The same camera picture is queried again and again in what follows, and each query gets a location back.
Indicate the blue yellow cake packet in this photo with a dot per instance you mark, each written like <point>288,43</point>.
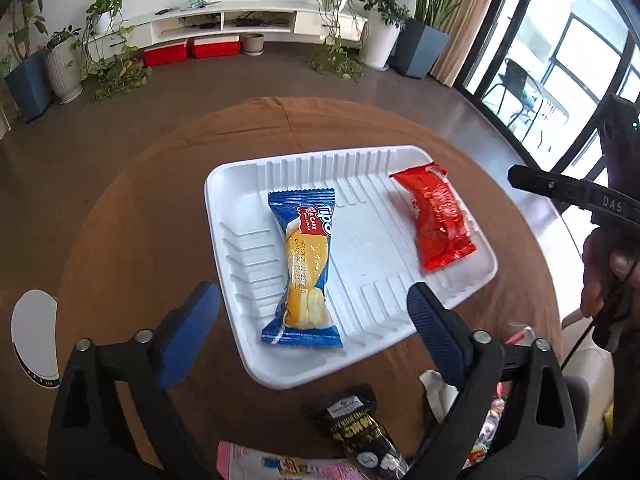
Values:
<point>305,260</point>

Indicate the black framed glass door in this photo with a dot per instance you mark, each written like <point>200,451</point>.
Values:
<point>590,35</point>

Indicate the pothos in small white pot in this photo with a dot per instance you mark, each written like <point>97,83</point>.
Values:
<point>104,22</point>

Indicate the pink blue cartoon snack packet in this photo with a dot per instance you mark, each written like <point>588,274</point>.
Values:
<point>250,462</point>

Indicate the red storage box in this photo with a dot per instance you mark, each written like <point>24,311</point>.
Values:
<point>165,55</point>
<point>216,47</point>

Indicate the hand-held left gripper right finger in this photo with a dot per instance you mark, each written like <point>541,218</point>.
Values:
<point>435,332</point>

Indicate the beige chair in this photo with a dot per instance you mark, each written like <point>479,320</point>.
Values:
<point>592,380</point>

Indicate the person's right hand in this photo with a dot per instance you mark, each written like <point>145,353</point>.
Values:
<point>596,270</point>

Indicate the white television cabinet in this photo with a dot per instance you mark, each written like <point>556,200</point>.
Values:
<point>280,11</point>

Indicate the white foam tray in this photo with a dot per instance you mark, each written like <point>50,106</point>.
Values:
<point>370,240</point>

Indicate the brown plant pot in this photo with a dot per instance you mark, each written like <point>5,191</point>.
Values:
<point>253,44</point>

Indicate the white round device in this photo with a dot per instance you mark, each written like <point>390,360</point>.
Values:
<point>32,335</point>

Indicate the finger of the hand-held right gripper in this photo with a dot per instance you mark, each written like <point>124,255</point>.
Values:
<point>550,186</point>

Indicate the black snack packet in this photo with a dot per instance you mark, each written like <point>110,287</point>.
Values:
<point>360,430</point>

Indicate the large plant in dark planter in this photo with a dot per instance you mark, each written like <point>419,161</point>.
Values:
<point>420,50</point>

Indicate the plant in ribbed white pot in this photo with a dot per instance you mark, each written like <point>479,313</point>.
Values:
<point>64,72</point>

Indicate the beige curtain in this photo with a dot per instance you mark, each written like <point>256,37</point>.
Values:
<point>470,35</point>

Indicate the tall plant in dark planter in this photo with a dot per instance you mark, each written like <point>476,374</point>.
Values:
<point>27,87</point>

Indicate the red edged snack packet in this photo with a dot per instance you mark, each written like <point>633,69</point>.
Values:
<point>520,335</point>

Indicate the plant in tall white pot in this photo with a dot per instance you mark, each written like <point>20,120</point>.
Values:
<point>381,45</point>

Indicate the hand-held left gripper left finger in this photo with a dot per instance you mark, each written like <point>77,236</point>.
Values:
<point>192,332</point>

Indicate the black outdoor chair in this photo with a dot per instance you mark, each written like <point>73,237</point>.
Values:
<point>515,80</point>

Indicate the colourful snack packet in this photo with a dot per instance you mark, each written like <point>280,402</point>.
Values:
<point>487,437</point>

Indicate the black set-top box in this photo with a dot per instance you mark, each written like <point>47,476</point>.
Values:
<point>246,22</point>

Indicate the white snack packet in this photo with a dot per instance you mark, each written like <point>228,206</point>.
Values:
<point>437,391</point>

